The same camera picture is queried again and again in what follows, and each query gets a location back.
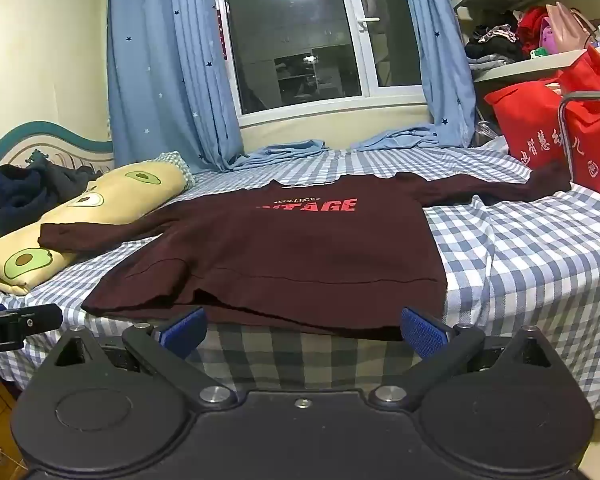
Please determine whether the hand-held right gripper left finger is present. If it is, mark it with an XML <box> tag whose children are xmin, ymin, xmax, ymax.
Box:
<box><xmin>45</xmin><ymin>306</ymin><xmax>239</xmax><ymax>409</ymax></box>

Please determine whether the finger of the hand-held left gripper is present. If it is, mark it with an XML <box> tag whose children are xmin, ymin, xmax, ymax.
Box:
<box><xmin>7</xmin><ymin>303</ymin><xmax>64</xmax><ymax>345</ymax></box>

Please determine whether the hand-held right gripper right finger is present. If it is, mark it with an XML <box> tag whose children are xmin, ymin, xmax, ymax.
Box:
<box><xmin>369</xmin><ymin>306</ymin><xmax>562</xmax><ymax>409</ymax></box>

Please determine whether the maroon printed sweatshirt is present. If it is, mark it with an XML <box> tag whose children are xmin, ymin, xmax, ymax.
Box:
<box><xmin>38</xmin><ymin>172</ymin><xmax>572</xmax><ymax>342</ymax></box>

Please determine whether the pile of dark clothes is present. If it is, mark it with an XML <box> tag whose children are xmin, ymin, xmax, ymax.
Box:
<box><xmin>463</xmin><ymin>23</ymin><xmax>525</xmax><ymax>65</ymax></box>

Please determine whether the yellow avocado print blanket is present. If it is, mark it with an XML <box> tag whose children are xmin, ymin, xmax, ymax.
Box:
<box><xmin>0</xmin><ymin>161</ymin><xmax>197</xmax><ymax>296</ymax></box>

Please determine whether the navy fleece garment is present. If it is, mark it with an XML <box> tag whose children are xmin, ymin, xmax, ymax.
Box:
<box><xmin>0</xmin><ymin>164</ymin><xmax>56</xmax><ymax>238</ymax></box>

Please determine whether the bed with blue checked sheet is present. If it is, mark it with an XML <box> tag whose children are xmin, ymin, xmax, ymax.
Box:
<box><xmin>0</xmin><ymin>136</ymin><xmax>600</xmax><ymax>422</ymax></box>

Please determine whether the dark grey garment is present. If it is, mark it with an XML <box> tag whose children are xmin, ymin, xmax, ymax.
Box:
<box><xmin>27</xmin><ymin>159</ymin><xmax>105</xmax><ymax>202</ymax></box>

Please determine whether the green checked pillow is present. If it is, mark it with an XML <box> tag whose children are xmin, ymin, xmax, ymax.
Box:
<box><xmin>156</xmin><ymin>152</ymin><xmax>197</xmax><ymax>188</ymax></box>

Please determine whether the teal trimmed bed headboard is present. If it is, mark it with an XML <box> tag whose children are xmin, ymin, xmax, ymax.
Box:
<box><xmin>0</xmin><ymin>120</ymin><xmax>115</xmax><ymax>196</ymax></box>

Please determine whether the red fabric bag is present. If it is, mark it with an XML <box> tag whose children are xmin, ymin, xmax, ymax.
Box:
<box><xmin>556</xmin><ymin>44</ymin><xmax>600</xmax><ymax>241</ymax></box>
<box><xmin>483</xmin><ymin>76</ymin><xmax>577</xmax><ymax>182</ymax></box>

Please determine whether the blue star print curtain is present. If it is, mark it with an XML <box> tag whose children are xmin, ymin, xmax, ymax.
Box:
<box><xmin>106</xmin><ymin>0</ymin><xmax>328</xmax><ymax>173</ymax></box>
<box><xmin>351</xmin><ymin>0</ymin><xmax>477</xmax><ymax>152</ymax></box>

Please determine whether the white framed window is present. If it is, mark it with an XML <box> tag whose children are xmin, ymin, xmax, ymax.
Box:
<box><xmin>212</xmin><ymin>0</ymin><xmax>433</xmax><ymax>128</ymax></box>

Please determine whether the red garment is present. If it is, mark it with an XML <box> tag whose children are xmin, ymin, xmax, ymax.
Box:
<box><xmin>516</xmin><ymin>6</ymin><xmax>552</xmax><ymax>47</ymax></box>

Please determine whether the pink handbag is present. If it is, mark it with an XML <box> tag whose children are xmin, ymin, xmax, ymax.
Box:
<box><xmin>545</xmin><ymin>1</ymin><xmax>599</xmax><ymax>54</ymax></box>

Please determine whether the white wall shelf unit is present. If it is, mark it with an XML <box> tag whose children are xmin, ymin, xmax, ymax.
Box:
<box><xmin>449</xmin><ymin>0</ymin><xmax>600</xmax><ymax>85</ymax></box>

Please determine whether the grey metal chair frame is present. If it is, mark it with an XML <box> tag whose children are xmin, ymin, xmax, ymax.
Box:
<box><xmin>556</xmin><ymin>90</ymin><xmax>600</xmax><ymax>183</ymax></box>

